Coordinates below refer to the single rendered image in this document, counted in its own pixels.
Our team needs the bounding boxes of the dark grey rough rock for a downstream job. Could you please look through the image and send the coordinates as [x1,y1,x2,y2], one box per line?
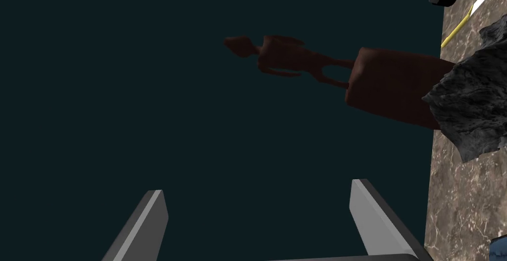
[421,14,507,163]

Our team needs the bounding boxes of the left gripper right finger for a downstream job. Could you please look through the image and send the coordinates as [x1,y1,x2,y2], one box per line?
[349,178,433,261]

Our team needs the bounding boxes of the blue object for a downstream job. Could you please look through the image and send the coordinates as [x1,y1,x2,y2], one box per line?
[489,235,507,261]

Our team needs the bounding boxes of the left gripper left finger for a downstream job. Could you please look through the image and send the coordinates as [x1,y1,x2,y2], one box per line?
[101,189,169,261]

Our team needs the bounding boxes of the yellow handled knife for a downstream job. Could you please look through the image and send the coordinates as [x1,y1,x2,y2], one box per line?
[440,0,507,49]

